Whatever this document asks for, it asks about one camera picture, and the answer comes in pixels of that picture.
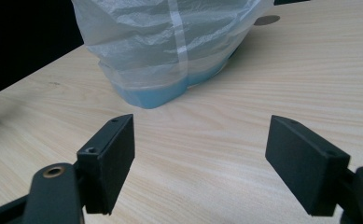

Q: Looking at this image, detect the round grey table grommet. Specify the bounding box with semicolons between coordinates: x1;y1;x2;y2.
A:
253;14;281;27

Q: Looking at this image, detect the blue item inside bag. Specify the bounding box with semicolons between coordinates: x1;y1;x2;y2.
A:
111;46;241;110

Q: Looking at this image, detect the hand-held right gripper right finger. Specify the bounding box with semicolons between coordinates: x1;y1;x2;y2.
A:
264;114;352;217

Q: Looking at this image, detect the translucent white plastic bag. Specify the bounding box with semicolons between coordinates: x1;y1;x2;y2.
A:
71;0;275;105

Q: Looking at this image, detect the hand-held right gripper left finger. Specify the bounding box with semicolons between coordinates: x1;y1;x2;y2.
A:
76;113;136;216

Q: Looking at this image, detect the dark object at table edge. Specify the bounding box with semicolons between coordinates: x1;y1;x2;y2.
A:
273;0;312;7

